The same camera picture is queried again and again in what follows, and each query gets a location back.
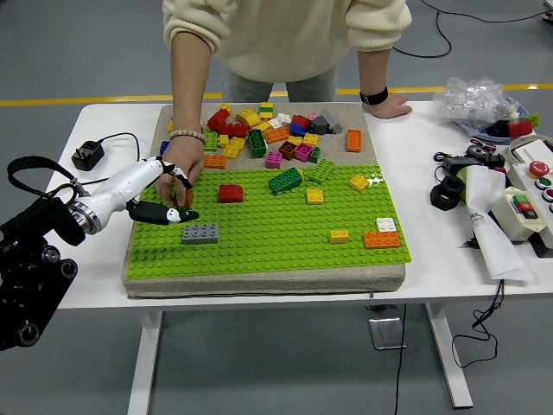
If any white table leg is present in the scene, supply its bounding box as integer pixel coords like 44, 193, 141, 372
127, 311, 163, 415
424, 303, 474, 410

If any yellow long brick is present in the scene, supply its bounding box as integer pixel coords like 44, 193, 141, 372
221, 137, 247, 161

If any black power brick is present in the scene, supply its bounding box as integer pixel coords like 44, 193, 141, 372
441, 155, 485, 172

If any black wristwatch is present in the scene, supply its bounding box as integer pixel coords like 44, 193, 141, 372
359, 86, 389, 105

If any grey sloped brick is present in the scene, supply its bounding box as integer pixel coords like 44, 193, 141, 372
320, 107, 344, 135

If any red curved brick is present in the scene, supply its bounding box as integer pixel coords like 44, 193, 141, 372
218, 184, 245, 204

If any person's left hand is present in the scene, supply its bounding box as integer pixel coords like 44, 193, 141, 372
361, 93, 414, 120

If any small white switch box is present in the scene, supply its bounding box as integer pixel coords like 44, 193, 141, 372
490, 187, 548, 246

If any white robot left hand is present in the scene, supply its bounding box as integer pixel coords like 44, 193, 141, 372
86, 156, 200, 227

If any grey-brown mat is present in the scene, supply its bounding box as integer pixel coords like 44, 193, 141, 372
120, 102, 407, 301

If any black servo module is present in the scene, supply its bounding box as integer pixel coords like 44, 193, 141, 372
482, 151, 507, 173

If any metal floor plate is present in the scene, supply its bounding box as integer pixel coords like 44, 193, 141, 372
368, 317, 408, 350

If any red long brick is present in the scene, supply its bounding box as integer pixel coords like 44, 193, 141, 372
218, 123, 251, 139

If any black hanging cable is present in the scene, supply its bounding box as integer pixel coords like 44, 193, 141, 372
392, 304, 408, 415
451, 279, 506, 369

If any yellow floor tape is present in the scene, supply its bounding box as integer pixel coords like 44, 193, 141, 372
0, 85, 553, 108

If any black plastic part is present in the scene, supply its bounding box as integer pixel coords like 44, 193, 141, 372
486, 119, 512, 138

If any person's right hand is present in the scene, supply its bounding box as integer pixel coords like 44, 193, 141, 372
154, 137, 206, 208

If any yellow curved brick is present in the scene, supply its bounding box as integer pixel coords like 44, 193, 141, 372
236, 109, 262, 128

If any white button control box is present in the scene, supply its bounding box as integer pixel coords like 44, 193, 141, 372
505, 159, 553, 260

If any black floor cable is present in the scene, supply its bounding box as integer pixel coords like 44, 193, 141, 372
391, 8, 454, 60
419, 0, 553, 24

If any bead bracelet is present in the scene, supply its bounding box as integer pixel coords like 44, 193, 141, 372
168, 129, 207, 145

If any dark green long brick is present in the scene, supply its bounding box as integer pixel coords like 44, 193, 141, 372
246, 128, 269, 159
267, 167, 303, 196

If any brown square brick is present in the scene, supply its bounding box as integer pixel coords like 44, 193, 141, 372
172, 188, 195, 209

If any person's body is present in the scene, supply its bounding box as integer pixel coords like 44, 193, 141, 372
162, 0, 414, 105

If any green studded baseplate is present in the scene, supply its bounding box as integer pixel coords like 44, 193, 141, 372
126, 163, 413, 281

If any white paper sheet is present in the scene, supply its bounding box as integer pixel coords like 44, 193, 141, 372
464, 166, 537, 284

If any grey long brick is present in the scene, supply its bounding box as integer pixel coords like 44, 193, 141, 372
181, 223, 220, 246

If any large black nut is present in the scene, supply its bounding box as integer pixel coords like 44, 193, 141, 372
429, 176, 467, 212

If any black adapter cord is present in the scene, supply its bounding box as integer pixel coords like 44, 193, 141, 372
81, 132, 141, 187

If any light blue bowl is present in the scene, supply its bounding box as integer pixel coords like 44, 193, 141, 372
456, 105, 541, 142

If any clear plastic bag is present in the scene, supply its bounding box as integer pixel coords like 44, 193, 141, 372
433, 76, 524, 131

